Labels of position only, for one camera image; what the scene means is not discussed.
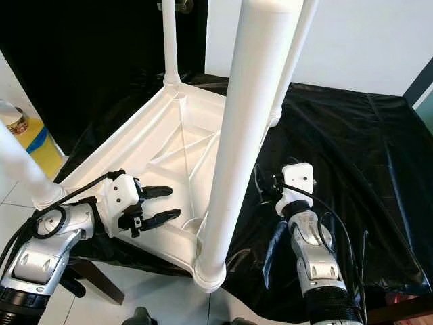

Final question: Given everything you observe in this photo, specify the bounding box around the black plastic sheet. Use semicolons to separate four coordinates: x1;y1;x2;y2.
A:
58;71;433;323

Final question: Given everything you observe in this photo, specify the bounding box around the dark grey left robot foot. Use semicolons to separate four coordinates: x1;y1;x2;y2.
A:
130;307;159;325

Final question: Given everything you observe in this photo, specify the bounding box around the yellow box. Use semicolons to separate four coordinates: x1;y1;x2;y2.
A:
10;102;66;181

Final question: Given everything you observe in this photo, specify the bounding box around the instant noodle cup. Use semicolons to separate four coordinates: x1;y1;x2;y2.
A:
0;102;32;135

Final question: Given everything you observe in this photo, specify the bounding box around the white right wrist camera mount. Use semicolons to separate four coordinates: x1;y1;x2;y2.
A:
274;161;316;217

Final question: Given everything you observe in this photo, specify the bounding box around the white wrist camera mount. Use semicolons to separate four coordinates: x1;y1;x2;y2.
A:
274;161;316;217
101;172;143;219

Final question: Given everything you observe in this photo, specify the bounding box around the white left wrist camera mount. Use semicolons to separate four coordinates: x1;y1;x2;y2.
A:
101;172;143;219

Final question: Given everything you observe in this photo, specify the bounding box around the metal door handle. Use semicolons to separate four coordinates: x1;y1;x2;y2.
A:
157;0;194;13

